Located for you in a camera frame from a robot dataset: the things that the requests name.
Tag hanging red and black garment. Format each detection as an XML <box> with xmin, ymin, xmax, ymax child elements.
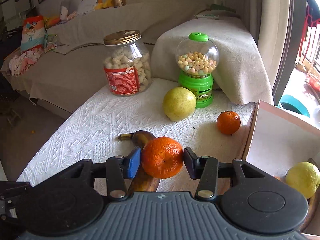
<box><xmin>306</xmin><ymin>0</ymin><xmax>320</xmax><ymax>28</ymax></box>

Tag large green citrus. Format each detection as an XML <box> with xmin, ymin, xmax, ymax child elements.
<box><xmin>285</xmin><ymin>162</ymin><xmax>320</xmax><ymax>200</ymax></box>

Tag sofa with grey cover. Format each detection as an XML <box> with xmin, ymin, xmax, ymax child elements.
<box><xmin>0</xmin><ymin>1</ymin><xmax>208</xmax><ymax>113</ymax></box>

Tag beige curtain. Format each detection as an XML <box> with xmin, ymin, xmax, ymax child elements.
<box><xmin>250</xmin><ymin>0</ymin><xmax>309</xmax><ymax>105</ymax></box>

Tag colourful printed pillow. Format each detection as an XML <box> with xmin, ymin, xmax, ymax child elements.
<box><xmin>20</xmin><ymin>15</ymin><xmax>47</xmax><ymax>53</ymax></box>

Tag peanut jar with gold lid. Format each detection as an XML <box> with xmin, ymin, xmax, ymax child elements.
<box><xmin>103</xmin><ymin>29</ymin><xmax>152</xmax><ymax>97</ymax></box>

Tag white paper sheets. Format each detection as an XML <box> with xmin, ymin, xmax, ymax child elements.
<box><xmin>76</xmin><ymin>0</ymin><xmax>100</xmax><ymax>15</ymax></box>

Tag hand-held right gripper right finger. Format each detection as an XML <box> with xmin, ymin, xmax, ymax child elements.
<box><xmin>184</xmin><ymin>147</ymin><xmax>273</xmax><ymax>200</ymax></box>

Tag white textured tablecloth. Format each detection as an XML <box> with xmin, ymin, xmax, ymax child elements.
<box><xmin>16</xmin><ymin>77</ymin><xmax>258</xmax><ymax>198</ymax></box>

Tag red plastic basket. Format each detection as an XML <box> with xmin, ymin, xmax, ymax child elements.
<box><xmin>309</xmin><ymin>75</ymin><xmax>320</xmax><ymax>90</ymax></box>

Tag yellow-green pear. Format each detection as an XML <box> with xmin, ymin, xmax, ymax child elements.
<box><xmin>162</xmin><ymin>87</ymin><xmax>197</xmax><ymax>122</ymax></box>

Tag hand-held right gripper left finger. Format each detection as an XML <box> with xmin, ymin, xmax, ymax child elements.
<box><xmin>50</xmin><ymin>147</ymin><xmax>142</xmax><ymax>202</ymax></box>

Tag yellow plush toy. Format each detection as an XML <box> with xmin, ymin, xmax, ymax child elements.
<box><xmin>94</xmin><ymin>0</ymin><xmax>113</xmax><ymax>10</ymax></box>

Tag teal plastic basin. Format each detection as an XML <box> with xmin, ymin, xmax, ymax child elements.
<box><xmin>279</xmin><ymin>94</ymin><xmax>311</xmax><ymax>118</ymax></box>

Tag pink cardboard box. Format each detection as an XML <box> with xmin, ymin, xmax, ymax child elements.
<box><xmin>236</xmin><ymin>99</ymin><xmax>320</xmax><ymax>240</ymax></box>

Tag green candy dispenser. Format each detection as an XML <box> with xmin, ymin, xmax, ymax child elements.
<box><xmin>175</xmin><ymin>32</ymin><xmax>220</xmax><ymax>109</ymax></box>

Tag pile of baby clothes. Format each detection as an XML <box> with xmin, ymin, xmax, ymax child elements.
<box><xmin>9</xmin><ymin>47</ymin><xmax>44</xmax><ymax>77</ymax></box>

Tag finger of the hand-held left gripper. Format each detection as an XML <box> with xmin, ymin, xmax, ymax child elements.
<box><xmin>0</xmin><ymin>181</ymin><xmax>32</xmax><ymax>197</ymax></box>

